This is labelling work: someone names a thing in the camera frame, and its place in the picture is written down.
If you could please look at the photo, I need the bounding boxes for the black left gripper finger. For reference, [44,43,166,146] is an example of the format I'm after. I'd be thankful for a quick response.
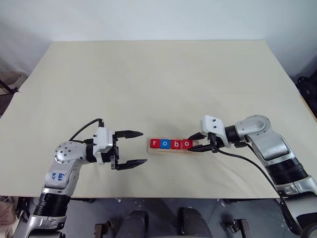
[116,159,148,171]
[114,129,144,139]

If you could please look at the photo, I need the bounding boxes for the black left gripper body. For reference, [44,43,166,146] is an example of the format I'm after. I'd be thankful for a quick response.
[101,132,121,171]

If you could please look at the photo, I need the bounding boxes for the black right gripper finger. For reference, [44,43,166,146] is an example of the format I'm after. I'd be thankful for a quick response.
[188,132,208,141]
[189,144,214,153]

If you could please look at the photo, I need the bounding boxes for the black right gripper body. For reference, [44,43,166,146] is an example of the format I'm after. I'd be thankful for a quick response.
[207,132,225,153]

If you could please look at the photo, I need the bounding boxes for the wooden tile holder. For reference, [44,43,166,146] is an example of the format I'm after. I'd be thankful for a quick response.
[147,138,203,155]

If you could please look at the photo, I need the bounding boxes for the light wooden round stool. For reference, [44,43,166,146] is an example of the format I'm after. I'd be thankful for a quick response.
[0,71,28,96]

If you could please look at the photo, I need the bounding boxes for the grey caster wheel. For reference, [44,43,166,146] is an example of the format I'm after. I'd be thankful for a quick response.
[300,224,317,238]

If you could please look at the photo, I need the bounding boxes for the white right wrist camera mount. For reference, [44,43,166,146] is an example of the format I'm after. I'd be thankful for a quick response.
[199,115,232,149]

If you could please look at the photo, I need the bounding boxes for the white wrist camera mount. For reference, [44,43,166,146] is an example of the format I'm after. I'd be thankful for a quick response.
[93,127,115,166]
[199,115,232,149]

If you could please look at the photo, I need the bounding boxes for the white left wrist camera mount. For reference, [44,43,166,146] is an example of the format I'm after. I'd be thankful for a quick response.
[93,127,115,166]

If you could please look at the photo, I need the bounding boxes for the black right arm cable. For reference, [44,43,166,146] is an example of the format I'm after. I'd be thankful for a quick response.
[215,141,302,235]

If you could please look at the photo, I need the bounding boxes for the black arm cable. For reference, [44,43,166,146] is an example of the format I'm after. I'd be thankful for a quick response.
[215,141,302,235]
[68,118,105,142]

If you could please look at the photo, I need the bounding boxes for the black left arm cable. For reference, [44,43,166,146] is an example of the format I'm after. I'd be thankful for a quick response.
[68,118,105,142]

